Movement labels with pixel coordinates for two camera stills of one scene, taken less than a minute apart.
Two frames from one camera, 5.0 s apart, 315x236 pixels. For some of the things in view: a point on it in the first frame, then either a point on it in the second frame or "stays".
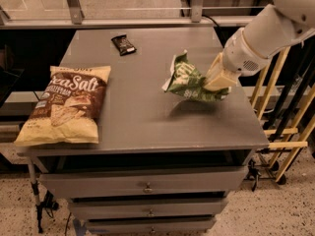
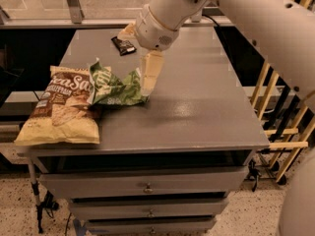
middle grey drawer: [146, 208] stays
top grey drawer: [94, 183] stays
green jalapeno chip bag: [186, 80] to [109, 89]
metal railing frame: [77, 21] stays
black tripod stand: [49, 202] stays
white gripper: [240, 55] to [152, 29]
